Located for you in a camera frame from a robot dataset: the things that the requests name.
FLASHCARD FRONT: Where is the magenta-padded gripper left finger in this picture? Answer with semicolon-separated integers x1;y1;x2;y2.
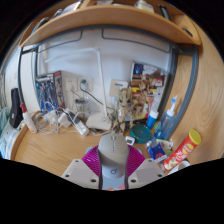
61;146;103;191

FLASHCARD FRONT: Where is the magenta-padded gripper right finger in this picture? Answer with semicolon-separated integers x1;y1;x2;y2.
124;146;166;190

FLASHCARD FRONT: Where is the grey white computer mouse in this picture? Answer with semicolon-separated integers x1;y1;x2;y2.
97;133;130;191

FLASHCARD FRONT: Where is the blue tissue pack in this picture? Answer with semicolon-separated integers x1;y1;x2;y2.
146;141;168;164

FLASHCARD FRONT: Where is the white cup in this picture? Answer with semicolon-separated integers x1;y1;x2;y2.
168;160;191;175

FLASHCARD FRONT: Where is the small white square clock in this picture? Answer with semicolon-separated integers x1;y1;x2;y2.
124;135;136;147

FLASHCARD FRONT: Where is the teal round tin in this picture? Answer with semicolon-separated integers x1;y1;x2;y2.
129;124;154;144

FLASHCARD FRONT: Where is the red chips can yellow lid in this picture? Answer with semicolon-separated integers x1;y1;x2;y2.
162;129;203;172

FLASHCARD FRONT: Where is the white power strip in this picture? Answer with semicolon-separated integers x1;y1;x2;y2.
68;111;90;137

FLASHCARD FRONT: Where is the clear blue spray bottle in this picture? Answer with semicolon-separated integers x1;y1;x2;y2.
153;95;179;141

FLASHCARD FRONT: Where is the blue bottle white cap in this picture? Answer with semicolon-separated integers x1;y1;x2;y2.
145;109;159;130

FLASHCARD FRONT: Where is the white charger block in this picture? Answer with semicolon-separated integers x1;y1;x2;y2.
57;112;73;128

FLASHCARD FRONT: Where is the tan brick-built figure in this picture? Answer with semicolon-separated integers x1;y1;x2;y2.
111;87;134;134

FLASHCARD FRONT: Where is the blue white plaid bedding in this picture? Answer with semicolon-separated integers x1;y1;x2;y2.
0;129;18;158

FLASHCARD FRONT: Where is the blue robot model kit box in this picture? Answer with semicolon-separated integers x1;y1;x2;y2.
34;70;66;114

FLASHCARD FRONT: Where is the stack of colourful boxes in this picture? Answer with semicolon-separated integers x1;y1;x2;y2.
129;61;166;119

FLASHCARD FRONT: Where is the teal fuzzy blanket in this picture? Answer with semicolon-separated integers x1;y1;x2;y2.
0;106;12;134

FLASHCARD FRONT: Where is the white cable tangle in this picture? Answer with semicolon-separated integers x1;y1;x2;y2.
33;101;111;138

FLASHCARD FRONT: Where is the dark green cable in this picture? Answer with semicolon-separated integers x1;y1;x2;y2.
79;79;116;111

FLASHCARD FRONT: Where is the white wall socket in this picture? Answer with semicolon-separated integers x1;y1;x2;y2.
64;77;88;93

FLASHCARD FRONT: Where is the white blue wall card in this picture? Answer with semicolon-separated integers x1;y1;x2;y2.
109;79;129;98

